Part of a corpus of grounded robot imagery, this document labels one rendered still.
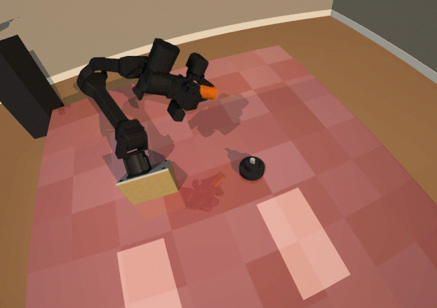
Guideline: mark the orange knob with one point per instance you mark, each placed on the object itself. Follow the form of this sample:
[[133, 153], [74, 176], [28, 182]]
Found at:
[[208, 92]]

